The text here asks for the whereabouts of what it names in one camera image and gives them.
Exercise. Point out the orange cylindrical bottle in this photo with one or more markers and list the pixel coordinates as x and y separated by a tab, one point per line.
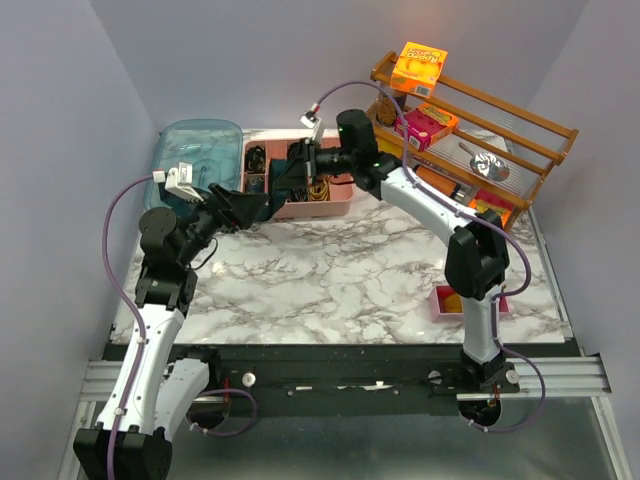
454	190

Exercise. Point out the wooden three-tier shelf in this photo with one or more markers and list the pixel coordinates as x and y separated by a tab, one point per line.
531	145

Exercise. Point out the dark tin can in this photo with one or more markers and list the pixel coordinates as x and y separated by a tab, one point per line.
385	111

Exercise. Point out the rolled yellow tie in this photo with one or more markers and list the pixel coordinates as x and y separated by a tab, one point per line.
320	191

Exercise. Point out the metal scoop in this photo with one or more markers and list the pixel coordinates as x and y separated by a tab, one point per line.
487	164

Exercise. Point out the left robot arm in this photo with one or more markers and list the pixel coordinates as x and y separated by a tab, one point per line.
132	436

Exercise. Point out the rolled dark tie front-left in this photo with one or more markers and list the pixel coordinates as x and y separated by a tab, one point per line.
255	184

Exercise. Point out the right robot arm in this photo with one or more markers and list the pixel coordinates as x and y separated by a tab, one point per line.
477	255

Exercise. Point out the orange sponge box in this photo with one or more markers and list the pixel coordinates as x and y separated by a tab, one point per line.
484	200
418	69

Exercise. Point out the rolled black tie back-left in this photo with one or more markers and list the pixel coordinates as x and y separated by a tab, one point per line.
255	160

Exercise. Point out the aluminium frame rail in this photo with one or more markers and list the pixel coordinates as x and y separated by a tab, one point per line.
563	377

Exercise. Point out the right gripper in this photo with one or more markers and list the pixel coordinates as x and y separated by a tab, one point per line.
303	150

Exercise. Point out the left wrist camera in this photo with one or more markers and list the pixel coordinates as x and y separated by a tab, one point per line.
177	181

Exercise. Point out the orange sponge box lower right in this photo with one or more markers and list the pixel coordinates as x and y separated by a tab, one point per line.
484	200

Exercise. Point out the pink divided organizer box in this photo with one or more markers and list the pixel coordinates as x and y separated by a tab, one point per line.
342	190

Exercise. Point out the dark green tie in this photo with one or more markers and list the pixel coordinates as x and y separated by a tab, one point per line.
276	197

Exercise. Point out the rolled patterned tie front-middle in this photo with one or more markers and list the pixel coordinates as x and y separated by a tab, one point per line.
299	194

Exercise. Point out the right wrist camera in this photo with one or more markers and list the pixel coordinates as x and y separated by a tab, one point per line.
314	125

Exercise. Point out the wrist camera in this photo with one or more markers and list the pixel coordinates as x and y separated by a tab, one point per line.
177	181
314	125

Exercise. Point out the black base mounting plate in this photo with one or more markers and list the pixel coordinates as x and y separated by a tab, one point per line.
346	380

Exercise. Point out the blue transparent lid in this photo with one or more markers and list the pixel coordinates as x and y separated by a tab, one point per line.
213	147

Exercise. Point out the orange sponge box top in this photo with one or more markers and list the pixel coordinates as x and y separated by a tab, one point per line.
418	69

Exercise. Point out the small pink tray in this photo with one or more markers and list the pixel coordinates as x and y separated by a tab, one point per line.
471	306

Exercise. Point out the pink sponge box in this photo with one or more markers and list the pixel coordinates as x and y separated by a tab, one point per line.
426	125

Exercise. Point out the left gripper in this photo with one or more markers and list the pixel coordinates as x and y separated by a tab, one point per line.
232	209

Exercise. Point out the yellow toy pepper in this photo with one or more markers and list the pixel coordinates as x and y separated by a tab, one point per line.
452	304

